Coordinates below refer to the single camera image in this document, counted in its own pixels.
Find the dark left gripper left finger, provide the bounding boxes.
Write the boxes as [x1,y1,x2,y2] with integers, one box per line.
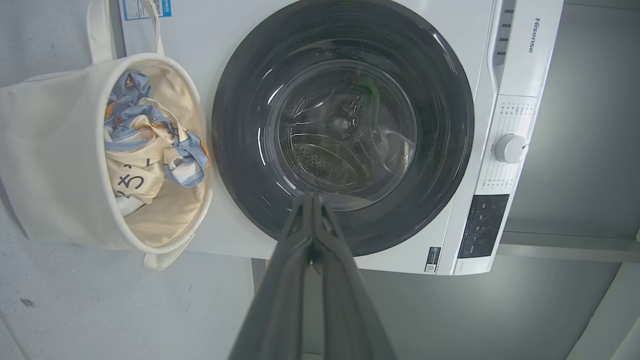
[229,194,314,360]

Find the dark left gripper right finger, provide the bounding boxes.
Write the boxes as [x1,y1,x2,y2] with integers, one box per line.
[313,194,397,360]

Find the black-rimmed glass washer door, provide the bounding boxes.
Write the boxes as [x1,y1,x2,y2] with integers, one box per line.
[211,0,475,257]

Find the blue patterned garment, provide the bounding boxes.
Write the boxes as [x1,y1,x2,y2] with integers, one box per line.
[103,71,210,205]

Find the white plastic control knob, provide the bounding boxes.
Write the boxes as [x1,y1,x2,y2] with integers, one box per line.
[492,133,530,165]

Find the cream canvas laundry basket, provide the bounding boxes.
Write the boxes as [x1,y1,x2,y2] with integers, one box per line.
[0,0,215,272]

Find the white front-load washing machine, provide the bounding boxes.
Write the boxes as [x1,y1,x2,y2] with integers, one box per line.
[120,0,566,276]

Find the black touch control panel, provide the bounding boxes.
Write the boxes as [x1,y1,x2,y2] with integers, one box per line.
[457,194,511,259]

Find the blue energy label sticker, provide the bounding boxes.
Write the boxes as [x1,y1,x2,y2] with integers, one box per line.
[121,0,172,22]

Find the white detergent drawer front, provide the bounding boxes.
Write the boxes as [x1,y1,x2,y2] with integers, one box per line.
[487,0,566,98]

